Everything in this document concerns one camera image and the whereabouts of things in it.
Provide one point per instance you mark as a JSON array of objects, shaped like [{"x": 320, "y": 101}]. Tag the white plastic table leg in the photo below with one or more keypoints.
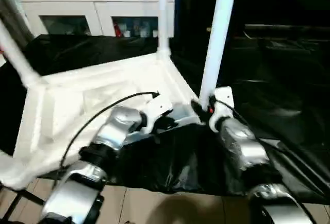
[
  {"x": 163, "y": 15},
  {"x": 15, "y": 54},
  {"x": 219, "y": 41}
]

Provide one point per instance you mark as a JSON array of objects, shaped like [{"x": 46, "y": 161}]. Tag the white plastic table top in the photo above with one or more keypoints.
[{"x": 77, "y": 92}]

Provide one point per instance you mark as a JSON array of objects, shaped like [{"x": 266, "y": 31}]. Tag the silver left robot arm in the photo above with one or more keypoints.
[{"x": 111, "y": 131}]

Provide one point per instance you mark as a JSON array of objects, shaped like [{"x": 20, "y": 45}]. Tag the black mat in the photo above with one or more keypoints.
[{"x": 180, "y": 162}]

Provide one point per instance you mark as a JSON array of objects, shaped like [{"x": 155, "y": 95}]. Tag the red bottle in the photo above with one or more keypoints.
[{"x": 117, "y": 29}]

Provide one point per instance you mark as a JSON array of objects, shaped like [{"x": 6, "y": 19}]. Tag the black metal bar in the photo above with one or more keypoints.
[{"x": 288, "y": 27}]

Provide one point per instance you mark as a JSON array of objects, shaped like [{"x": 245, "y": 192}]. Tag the white glass-door cabinet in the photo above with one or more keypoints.
[{"x": 90, "y": 5}]

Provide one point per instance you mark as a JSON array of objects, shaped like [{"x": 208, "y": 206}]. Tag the grey curtain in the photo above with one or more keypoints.
[{"x": 13, "y": 15}]

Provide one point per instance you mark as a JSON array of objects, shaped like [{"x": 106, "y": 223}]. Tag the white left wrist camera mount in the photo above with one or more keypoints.
[{"x": 157, "y": 108}]

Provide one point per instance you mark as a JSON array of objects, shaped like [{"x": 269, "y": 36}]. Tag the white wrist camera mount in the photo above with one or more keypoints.
[
  {"x": 157, "y": 108},
  {"x": 224, "y": 97}
]

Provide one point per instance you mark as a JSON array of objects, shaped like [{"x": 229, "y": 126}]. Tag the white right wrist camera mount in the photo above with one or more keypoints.
[{"x": 224, "y": 97}]

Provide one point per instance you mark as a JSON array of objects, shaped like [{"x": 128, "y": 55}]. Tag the black folding frame bar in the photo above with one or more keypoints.
[{"x": 20, "y": 198}]

